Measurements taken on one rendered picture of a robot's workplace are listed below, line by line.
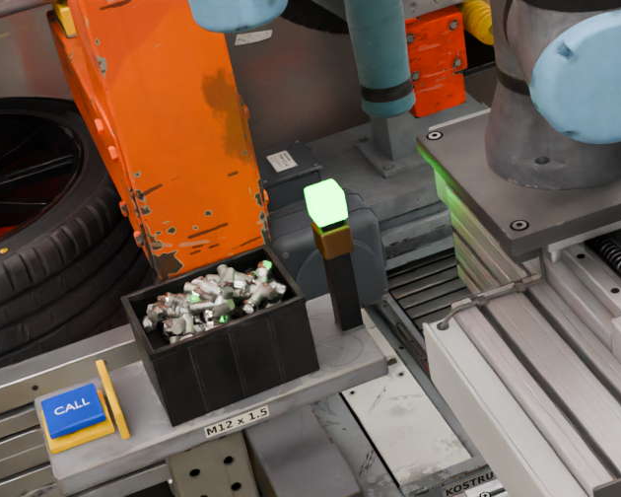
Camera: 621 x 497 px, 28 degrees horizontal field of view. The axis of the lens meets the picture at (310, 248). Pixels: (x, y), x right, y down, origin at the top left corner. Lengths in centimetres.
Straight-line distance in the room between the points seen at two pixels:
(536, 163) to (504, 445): 27
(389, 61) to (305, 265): 35
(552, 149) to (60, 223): 96
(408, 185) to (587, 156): 122
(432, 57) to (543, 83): 121
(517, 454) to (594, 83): 29
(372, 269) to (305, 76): 145
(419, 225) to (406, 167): 12
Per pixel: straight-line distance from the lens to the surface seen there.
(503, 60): 112
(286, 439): 195
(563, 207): 111
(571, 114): 95
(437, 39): 213
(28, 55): 389
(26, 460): 188
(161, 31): 151
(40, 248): 186
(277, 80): 334
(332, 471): 188
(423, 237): 233
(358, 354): 157
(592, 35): 92
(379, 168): 237
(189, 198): 160
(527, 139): 113
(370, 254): 193
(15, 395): 181
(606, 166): 113
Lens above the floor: 142
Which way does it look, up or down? 33 degrees down
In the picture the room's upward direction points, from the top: 12 degrees counter-clockwise
